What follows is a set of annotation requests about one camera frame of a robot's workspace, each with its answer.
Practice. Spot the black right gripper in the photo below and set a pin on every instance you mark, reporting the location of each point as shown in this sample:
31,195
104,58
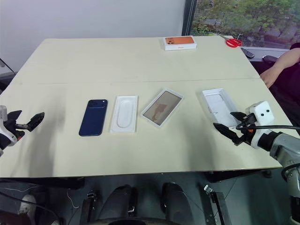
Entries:
249,124

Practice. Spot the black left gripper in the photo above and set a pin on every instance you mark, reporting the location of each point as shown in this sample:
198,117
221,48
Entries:
20,133

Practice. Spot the black table frame bar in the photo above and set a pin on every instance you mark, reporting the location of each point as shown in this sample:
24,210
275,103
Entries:
42,182
236,175

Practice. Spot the bystander bare hand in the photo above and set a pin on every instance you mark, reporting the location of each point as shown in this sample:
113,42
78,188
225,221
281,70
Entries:
268,78

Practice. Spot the white phone box lid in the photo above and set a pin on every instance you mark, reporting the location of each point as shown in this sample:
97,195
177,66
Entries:
161,107

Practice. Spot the dark window frame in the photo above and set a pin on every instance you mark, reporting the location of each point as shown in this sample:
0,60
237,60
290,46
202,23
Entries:
189,17

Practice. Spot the white phone box base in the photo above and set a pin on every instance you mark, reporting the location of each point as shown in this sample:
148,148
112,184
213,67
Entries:
219,105

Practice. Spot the metal bracket strut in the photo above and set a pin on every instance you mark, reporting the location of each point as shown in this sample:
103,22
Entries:
89,206
216,204

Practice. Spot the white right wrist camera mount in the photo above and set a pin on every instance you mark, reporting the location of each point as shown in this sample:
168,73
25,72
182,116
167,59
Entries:
261,112

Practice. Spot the sealed orange phone box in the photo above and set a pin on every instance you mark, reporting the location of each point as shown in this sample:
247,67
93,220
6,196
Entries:
179,42

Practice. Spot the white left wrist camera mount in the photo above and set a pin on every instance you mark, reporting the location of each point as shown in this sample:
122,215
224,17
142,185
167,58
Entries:
8,137

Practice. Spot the bystander bare forearm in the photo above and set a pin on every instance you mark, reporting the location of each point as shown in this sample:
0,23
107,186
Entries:
287,62

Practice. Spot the grey side desk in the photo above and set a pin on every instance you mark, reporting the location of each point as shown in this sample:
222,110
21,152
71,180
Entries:
264,52

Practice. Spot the white shoe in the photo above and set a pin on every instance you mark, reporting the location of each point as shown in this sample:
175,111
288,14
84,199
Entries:
27,205

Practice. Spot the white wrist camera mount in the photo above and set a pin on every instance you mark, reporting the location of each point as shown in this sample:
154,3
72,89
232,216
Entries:
8,137
261,112

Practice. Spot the white moulded tray insert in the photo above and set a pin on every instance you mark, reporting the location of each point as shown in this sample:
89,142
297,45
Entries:
124,114

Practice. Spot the black remote control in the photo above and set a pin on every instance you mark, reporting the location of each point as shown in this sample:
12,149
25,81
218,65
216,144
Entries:
248,53

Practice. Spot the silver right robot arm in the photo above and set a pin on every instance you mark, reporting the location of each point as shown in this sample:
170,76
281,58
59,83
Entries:
284,150

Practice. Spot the bystander dark clothed body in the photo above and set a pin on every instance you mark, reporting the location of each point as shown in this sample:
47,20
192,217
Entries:
288,93

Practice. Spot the black computer mouse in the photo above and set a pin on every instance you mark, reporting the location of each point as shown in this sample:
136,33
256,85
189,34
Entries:
269,58

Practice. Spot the dark blue smartphone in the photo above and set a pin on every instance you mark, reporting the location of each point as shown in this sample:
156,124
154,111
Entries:
93,118

